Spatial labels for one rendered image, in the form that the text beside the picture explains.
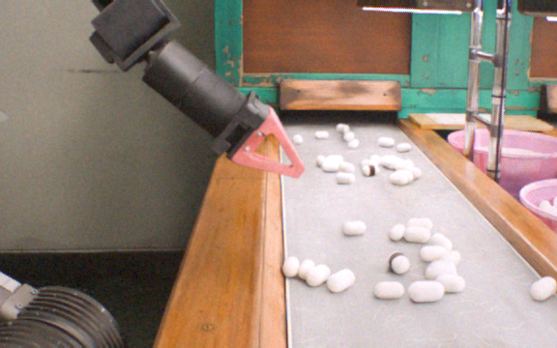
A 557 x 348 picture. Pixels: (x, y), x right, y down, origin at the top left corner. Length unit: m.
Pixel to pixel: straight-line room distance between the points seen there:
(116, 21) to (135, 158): 1.80
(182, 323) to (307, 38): 1.13
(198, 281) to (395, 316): 0.20
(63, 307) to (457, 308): 0.39
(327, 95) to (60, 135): 1.23
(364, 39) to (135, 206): 1.24
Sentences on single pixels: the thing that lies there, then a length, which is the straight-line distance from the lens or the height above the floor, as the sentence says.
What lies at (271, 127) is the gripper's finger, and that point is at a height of 0.91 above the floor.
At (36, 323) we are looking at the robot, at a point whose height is 0.79.
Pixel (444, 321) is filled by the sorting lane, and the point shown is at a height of 0.74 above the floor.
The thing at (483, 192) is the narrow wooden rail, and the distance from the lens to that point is 1.03.
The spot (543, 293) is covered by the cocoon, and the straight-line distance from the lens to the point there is 0.73.
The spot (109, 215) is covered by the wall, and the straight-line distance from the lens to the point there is 2.55.
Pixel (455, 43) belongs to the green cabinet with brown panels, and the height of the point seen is 0.96.
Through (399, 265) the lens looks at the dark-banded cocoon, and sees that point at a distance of 0.76.
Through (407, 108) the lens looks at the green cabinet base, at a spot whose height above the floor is 0.79.
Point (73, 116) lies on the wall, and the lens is 2.48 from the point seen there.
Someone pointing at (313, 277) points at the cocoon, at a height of 0.75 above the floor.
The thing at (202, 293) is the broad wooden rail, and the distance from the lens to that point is 0.66.
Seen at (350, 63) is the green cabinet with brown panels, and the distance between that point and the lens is 1.64.
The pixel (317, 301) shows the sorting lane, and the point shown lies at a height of 0.74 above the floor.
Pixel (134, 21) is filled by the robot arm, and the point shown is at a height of 1.03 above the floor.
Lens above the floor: 1.04
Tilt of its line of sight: 15 degrees down
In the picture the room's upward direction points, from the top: straight up
